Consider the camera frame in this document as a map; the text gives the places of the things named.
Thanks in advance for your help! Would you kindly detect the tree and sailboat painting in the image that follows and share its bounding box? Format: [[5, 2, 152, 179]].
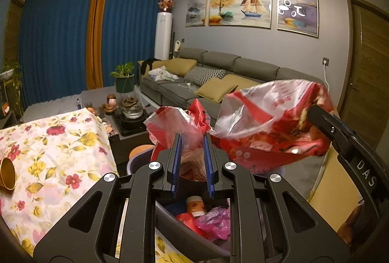
[[208, 0, 272, 30]]

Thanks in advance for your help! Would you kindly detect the orange curtain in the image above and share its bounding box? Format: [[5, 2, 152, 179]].
[[85, 0, 109, 90]]

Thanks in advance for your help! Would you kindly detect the potted plant in green pot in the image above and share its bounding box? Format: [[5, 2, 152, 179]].
[[109, 62, 136, 99]]

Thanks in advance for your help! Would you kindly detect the wooden door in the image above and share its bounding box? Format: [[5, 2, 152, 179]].
[[337, 0, 389, 157]]

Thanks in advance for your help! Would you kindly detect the clear red printed plastic bag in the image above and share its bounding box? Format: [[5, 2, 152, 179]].
[[211, 78, 338, 174]]

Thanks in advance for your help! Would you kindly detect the tan sofa cushion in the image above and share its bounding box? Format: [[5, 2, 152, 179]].
[[307, 144, 365, 221]]

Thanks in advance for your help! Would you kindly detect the orange round stool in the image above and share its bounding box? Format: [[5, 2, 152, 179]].
[[129, 144, 155, 160]]

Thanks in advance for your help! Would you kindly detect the red wrapper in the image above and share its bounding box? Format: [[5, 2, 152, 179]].
[[175, 212, 198, 230]]

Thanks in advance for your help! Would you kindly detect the floral tablecloth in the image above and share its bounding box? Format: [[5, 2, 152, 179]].
[[0, 108, 189, 263]]

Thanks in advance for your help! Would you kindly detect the white standing air conditioner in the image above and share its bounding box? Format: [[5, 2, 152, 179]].
[[154, 12, 173, 60]]

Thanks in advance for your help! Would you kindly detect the wooden wall panel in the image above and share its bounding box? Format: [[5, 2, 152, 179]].
[[3, 0, 25, 69]]

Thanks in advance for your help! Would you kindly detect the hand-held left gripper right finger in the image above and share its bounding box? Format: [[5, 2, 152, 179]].
[[204, 133, 350, 263]]

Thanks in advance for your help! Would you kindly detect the trailing plant on stand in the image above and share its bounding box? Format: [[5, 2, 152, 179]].
[[0, 61, 25, 124]]

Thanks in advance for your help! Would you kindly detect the glass teapot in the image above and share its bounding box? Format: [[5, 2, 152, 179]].
[[122, 103, 145, 119]]

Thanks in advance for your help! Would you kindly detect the pink plastic bag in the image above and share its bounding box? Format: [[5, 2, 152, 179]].
[[194, 207, 231, 241]]

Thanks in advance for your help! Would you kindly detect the grey sectional sofa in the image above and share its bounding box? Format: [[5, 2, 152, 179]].
[[138, 48, 347, 178]]

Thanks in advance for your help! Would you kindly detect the grey low bench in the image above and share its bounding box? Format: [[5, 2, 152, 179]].
[[23, 87, 116, 124]]

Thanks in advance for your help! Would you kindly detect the black white patterned pillow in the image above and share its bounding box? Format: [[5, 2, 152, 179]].
[[184, 66, 227, 85]]

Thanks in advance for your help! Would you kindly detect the small landscape painting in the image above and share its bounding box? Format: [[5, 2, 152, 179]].
[[185, 0, 210, 28]]

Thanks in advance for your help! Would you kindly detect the white crumpled cloth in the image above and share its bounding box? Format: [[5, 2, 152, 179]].
[[148, 66, 180, 82]]

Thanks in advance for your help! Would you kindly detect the purple abstract painting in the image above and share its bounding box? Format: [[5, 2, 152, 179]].
[[276, 0, 319, 38]]

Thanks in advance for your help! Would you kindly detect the blue curtain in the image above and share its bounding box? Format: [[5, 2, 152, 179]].
[[21, 0, 93, 107], [100, 0, 174, 89]]

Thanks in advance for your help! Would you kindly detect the person's right hand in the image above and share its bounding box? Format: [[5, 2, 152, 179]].
[[336, 205, 362, 245]]

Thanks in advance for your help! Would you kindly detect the orange plastic bottle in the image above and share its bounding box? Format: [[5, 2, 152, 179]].
[[186, 195, 205, 218]]

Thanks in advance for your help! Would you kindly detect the dark coffee table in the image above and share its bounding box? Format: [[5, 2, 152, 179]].
[[82, 88, 161, 166]]

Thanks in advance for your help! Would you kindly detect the grey trash bin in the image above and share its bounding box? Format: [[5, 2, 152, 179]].
[[126, 152, 288, 254]]

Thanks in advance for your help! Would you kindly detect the red gold paper cup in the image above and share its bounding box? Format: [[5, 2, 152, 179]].
[[0, 157, 17, 190]]

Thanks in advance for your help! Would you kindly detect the red patterned box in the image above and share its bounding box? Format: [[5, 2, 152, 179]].
[[102, 118, 117, 137]]

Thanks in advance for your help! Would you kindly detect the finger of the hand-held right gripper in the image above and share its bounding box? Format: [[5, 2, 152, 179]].
[[307, 105, 354, 157]]

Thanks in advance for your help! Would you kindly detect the black induction cooker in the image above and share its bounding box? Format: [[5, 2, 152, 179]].
[[111, 112, 152, 137]]

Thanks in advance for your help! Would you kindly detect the mustard cushion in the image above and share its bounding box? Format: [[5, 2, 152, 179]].
[[194, 77, 238, 103], [223, 74, 259, 91], [161, 59, 198, 76]]

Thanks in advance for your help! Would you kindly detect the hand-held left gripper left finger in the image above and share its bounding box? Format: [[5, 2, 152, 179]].
[[33, 133, 183, 263]]

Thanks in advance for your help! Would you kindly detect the black garment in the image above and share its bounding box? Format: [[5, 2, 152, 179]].
[[140, 59, 161, 75]]

